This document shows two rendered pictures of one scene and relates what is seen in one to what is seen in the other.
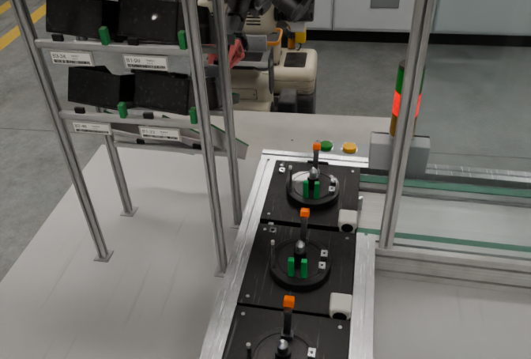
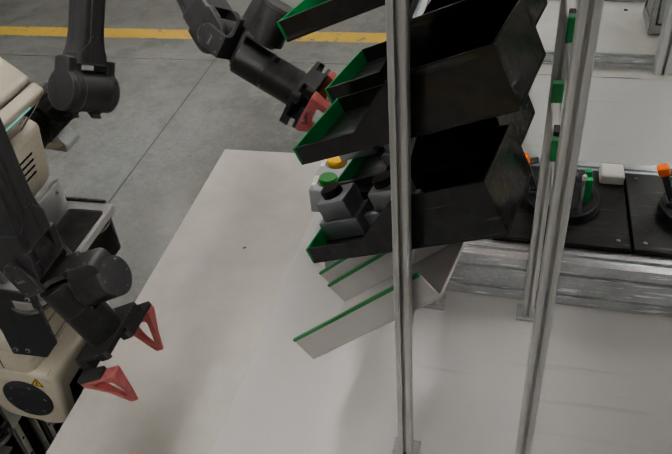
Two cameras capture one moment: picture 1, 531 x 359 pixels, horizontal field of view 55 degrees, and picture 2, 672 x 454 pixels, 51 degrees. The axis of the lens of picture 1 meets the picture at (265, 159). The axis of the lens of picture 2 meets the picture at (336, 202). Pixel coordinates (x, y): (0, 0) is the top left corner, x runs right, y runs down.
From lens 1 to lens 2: 1.51 m
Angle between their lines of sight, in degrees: 65
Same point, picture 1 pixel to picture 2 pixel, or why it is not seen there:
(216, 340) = not seen: outside the picture
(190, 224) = (436, 357)
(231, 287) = (600, 262)
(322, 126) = (218, 215)
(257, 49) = (58, 213)
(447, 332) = not seen: hidden behind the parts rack
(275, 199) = not seen: hidden behind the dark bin
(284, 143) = (250, 256)
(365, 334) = (633, 168)
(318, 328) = (643, 191)
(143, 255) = (511, 411)
